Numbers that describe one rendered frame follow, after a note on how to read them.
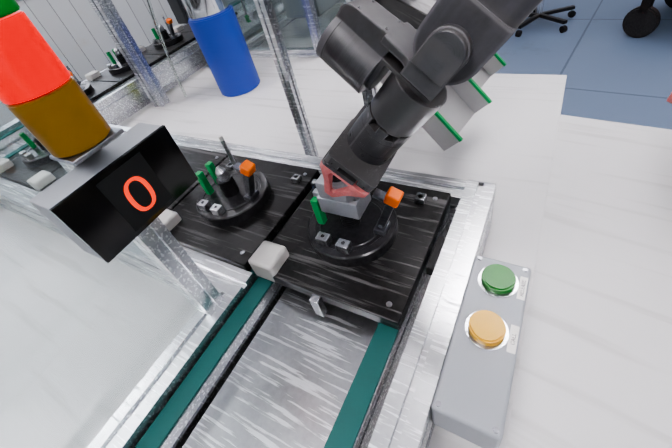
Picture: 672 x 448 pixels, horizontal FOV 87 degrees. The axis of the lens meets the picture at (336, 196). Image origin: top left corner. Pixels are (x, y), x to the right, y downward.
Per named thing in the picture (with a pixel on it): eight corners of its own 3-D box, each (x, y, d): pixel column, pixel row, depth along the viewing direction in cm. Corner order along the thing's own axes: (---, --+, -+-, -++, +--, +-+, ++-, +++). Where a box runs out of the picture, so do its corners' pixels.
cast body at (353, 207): (372, 199, 52) (364, 162, 47) (359, 220, 49) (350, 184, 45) (323, 189, 56) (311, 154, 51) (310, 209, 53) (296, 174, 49)
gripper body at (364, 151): (321, 162, 39) (348, 123, 33) (358, 112, 45) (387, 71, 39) (367, 196, 40) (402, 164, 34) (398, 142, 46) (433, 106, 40)
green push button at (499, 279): (516, 276, 46) (518, 268, 45) (511, 302, 44) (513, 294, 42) (484, 268, 48) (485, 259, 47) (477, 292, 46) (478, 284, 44)
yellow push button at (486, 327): (507, 324, 42) (509, 316, 41) (500, 355, 40) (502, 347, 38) (472, 312, 44) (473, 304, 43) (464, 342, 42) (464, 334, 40)
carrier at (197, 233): (321, 177, 70) (304, 123, 62) (248, 273, 56) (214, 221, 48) (233, 160, 82) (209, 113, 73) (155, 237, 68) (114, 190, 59)
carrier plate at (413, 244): (451, 201, 58) (451, 192, 57) (399, 331, 44) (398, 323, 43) (327, 178, 70) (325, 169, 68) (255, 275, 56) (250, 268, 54)
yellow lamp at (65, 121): (122, 127, 31) (84, 75, 28) (71, 162, 28) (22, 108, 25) (91, 122, 33) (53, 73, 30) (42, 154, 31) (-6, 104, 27)
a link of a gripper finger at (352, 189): (300, 190, 46) (326, 152, 39) (325, 156, 51) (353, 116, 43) (341, 220, 47) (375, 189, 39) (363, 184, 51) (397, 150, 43)
